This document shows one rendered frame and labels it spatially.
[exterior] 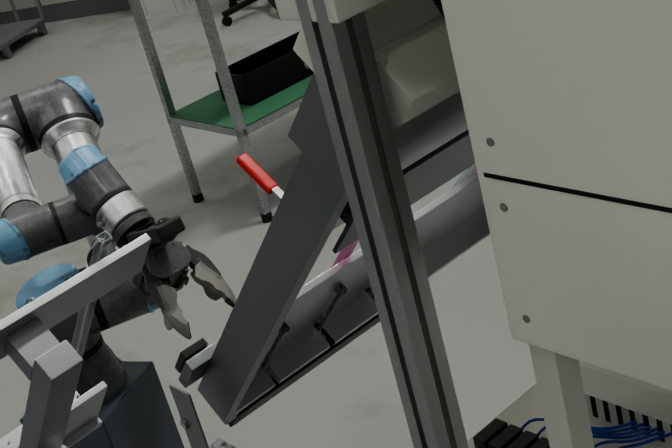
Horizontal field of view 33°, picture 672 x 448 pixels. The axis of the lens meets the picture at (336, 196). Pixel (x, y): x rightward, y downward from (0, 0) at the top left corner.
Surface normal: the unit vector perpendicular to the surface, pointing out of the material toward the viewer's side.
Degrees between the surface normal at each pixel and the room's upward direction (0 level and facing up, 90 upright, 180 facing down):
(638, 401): 0
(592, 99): 90
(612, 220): 90
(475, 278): 0
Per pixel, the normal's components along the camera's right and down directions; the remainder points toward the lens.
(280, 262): -0.72, 0.44
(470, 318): -0.24, -0.89
